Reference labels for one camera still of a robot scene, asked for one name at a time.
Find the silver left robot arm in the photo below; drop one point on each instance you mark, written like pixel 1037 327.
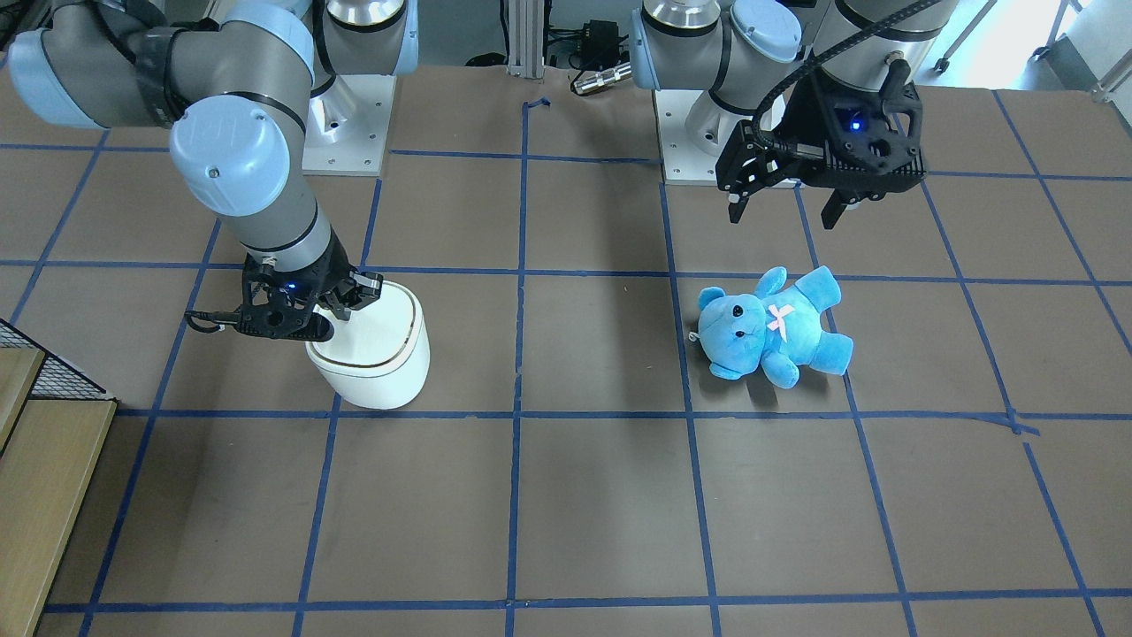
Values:
pixel 749 55

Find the silver cylindrical connector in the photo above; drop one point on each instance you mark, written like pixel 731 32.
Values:
pixel 592 82

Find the aluminium frame post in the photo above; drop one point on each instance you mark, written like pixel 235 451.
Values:
pixel 525 26

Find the white trash can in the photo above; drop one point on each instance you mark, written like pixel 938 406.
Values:
pixel 380 357

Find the blue teddy bear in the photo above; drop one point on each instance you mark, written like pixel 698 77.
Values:
pixel 776 328

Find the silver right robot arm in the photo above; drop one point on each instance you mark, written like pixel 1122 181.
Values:
pixel 234 94

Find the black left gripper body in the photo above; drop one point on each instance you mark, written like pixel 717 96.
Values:
pixel 806 117

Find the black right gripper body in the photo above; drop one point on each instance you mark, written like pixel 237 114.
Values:
pixel 333 272

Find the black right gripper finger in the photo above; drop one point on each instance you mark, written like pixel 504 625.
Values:
pixel 355 292

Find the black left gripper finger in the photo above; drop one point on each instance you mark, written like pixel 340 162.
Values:
pixel 738 194
pixel 839 201

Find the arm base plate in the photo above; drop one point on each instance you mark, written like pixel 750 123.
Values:
pixel 347 126
pixel 692 131

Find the black power brick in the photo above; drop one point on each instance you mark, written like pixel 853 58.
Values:
pixel 599 38

